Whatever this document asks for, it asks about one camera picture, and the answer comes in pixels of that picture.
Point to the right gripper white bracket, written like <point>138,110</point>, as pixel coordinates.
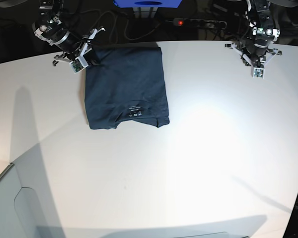
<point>73,46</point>

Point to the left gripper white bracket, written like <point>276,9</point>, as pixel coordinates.
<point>252,54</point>

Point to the dark blue T-shirt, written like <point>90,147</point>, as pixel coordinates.
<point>128,84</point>

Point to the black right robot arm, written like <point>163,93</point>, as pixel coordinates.
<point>51,26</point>

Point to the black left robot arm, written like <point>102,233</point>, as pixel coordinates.
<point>261,29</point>

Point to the blue box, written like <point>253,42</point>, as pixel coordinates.
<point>147,3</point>

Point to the metal stand legs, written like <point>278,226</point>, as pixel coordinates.
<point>144,12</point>

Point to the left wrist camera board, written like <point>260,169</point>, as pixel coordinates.
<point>257,72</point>

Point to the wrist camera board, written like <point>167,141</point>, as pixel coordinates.
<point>78,64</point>
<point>257,72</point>

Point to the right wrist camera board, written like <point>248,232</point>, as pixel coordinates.
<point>78,64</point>

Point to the black power strip red switch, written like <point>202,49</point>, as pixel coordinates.
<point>199,23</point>

